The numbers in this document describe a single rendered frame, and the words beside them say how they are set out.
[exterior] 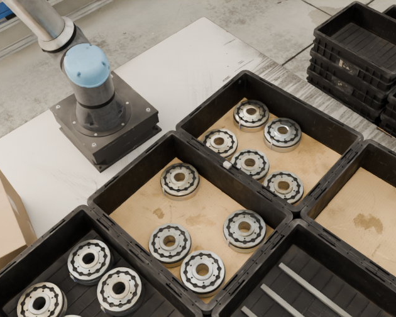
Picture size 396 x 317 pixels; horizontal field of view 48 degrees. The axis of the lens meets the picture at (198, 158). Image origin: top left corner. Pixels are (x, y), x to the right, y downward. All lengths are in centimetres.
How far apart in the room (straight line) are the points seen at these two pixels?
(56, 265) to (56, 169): 42
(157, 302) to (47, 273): 28
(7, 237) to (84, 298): 23
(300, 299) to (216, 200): 32
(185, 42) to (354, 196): 93
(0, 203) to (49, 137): 43
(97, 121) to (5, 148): 38
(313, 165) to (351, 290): 35
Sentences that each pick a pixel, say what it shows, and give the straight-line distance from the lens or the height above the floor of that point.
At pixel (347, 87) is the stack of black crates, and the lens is 207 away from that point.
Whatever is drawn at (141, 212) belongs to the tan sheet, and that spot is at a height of 83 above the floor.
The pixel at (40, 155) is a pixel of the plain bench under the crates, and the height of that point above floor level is 70.
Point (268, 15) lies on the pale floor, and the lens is 312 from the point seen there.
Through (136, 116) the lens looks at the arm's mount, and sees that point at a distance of 141.
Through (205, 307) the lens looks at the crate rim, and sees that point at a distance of 94.
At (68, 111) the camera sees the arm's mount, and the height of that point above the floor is 81.
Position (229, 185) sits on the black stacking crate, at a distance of 113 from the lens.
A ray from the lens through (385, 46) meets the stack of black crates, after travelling 219.
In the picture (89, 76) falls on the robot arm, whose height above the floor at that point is 101.
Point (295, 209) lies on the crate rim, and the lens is 104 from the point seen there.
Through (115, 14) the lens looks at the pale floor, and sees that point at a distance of 325.
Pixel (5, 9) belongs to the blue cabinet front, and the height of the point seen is 36.
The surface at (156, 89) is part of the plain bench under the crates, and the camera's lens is 162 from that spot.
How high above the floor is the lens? 182
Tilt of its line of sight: 53 degrees down
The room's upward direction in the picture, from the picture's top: 6 degrees counter-clockwise
